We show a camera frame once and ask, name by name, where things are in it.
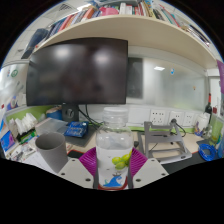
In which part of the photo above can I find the stack of white napkins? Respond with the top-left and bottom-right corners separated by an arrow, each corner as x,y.
8,112 -> 38,138

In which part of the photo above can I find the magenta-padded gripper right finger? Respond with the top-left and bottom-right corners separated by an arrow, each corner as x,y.
126,148 -> 170,190

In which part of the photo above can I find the clear plastic box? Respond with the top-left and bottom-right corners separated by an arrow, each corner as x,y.
34,117 -> 69,136

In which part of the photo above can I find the blue round container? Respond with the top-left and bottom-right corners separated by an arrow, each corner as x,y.
45,106 -> 64,121

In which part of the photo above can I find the purple pennant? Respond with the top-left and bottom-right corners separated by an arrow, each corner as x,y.
216,59 -> 224,94

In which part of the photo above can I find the blue circuit board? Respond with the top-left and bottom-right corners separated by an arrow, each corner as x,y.
63,120 -> 90,139

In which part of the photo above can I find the coiled blue cable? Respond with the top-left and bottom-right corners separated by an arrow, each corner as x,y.
198,143 -> 219,162

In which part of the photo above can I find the purple water bottle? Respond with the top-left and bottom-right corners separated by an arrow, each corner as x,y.
218,133 -> 224,159

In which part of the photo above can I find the grey cup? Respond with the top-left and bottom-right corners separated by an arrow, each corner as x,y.
34,132 -> 69,174

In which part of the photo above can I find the clear plastic drink bottle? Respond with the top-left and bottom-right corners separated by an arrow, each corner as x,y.
95,106 -> 135,190

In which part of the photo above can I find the flat round red coaster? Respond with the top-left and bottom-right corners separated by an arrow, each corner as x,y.
97,181 -> 130,192

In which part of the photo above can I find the blue tissue box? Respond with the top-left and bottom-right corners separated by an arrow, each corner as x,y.
0,128 -> 18,156

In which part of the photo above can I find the dark wine bottle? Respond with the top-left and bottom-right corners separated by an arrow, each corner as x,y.
204,93 -> 214,116

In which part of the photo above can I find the white wall socket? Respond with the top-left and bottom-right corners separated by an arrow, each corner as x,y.
169,111 -> 184,126
184,113 -> 196,127
149,109 -> 166,125

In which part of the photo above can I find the black computer monitor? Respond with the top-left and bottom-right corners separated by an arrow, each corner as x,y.
25,37 -> 129,123

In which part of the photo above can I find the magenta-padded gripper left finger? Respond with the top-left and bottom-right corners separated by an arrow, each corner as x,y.
57,147 -> 100,190

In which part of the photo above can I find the grey metal laptop stand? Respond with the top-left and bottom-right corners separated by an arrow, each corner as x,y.
138,120 -> 193,165

